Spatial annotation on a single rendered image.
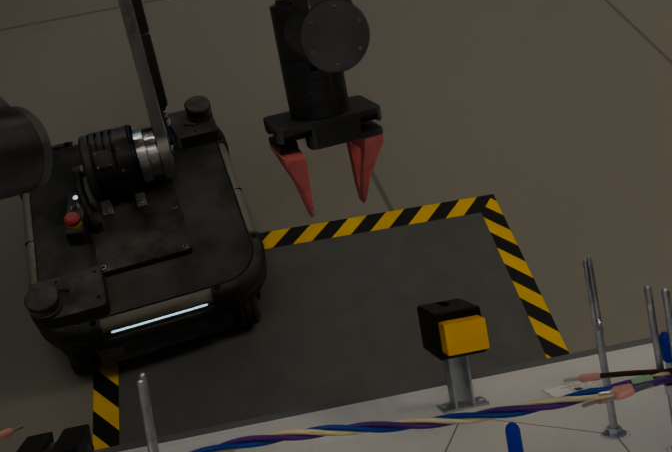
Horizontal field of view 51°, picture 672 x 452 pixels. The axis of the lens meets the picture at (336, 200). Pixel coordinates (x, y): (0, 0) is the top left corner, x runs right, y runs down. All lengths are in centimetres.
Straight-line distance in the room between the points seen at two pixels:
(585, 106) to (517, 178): 43
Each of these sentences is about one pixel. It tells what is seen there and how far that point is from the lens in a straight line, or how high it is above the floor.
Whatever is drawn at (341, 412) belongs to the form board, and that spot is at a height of 89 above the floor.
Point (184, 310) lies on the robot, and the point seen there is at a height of 21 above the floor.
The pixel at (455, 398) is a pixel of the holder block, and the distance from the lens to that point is 71.
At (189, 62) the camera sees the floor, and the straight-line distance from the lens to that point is 260.
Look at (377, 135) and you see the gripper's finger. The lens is 66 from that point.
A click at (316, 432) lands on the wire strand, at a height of 118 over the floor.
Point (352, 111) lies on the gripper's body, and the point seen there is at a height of 114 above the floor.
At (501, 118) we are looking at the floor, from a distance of 239.
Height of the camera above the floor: 158
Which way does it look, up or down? 49 degrees down
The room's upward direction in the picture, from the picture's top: straight up
